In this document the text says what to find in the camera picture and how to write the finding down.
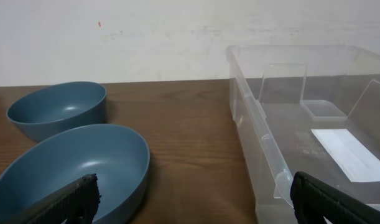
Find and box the dark blue bowl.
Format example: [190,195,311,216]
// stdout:
[6,82,107,142]
[0,124,151,223]

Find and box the clear plastic storage bin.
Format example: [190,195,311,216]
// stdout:
[226,45,380,223]

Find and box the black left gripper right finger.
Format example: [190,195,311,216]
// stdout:
[290,171,380,224]

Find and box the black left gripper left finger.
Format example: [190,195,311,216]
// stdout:
[0,174,101,224]

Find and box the white label in bin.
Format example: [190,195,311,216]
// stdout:
[312,129,380,182]

